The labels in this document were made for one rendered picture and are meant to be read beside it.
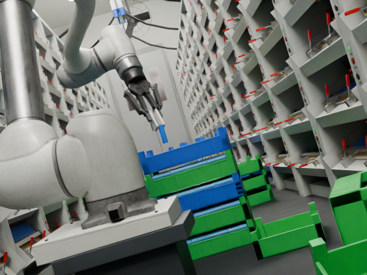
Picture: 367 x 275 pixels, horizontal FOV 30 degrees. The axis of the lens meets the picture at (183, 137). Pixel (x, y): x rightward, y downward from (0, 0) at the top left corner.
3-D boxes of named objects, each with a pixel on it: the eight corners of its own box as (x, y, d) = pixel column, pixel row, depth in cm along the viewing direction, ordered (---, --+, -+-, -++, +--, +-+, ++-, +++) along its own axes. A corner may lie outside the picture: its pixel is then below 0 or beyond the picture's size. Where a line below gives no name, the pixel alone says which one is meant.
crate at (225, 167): (151, 198, 229) (144, 175, 230) (159, 192, 249) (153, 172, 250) (237, 172, 226) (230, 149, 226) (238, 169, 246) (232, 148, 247)
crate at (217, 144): (144, 175, 230) (137, 152, 230) (153, 172, 250) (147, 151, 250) (230, 149, 226) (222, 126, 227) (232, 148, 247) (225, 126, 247)
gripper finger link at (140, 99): (138, 84, 238) (135, 84, 238) (149, 109, 233) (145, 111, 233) (137, 90, 241) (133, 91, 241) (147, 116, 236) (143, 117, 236)
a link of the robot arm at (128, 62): (112, 72, 246) (118, 85, 244) (116, 57, 239) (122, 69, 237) (135, 66, 250) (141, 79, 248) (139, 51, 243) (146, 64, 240)
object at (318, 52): (352, 50, 186) (319, 11, 186) (307, 77, 246) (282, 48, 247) (408, 3, 187) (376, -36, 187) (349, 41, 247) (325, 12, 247)
